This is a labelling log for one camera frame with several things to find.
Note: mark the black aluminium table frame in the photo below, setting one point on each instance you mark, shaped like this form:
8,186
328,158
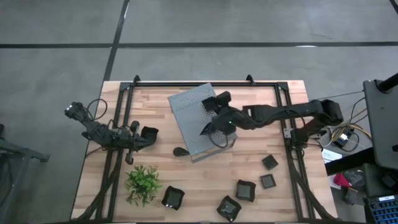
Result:
174,84

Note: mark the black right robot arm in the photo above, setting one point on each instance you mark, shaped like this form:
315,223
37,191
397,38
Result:
280,113

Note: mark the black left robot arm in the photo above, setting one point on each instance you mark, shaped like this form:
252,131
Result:
93,127

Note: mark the black wavy square plate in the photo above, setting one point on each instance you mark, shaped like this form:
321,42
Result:
150,133
173,198
245,190
229,208

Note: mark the black teardrop plate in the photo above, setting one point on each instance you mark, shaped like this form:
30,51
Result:
179,152

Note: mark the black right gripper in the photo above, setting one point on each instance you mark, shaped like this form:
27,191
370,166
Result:
230,119

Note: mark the black floor beam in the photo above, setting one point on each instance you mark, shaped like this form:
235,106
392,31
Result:
348,161

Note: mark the grey chair base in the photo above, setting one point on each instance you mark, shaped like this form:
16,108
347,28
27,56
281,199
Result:
21,152

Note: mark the black stand pole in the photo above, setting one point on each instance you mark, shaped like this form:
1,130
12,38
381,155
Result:
388,83

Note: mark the grey stand base plate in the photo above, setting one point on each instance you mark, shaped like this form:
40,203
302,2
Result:
385,130

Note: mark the red cloth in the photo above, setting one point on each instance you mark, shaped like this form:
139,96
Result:
340,180

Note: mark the green artificial plant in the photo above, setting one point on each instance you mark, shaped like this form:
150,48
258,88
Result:
143,185

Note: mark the white paper sheet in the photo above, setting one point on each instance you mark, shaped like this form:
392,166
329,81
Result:
330,155

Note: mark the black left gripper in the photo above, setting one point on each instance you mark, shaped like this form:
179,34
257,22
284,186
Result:
132,146

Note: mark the blue parts organiser box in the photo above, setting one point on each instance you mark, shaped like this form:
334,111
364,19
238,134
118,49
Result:
384,213

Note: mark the dark storage case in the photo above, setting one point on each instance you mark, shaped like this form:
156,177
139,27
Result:
379,183

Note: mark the grey perforated metal shelf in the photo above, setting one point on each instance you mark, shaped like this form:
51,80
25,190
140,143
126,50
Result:
189,124

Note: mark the white power adapter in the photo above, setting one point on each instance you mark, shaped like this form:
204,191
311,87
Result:
342,139

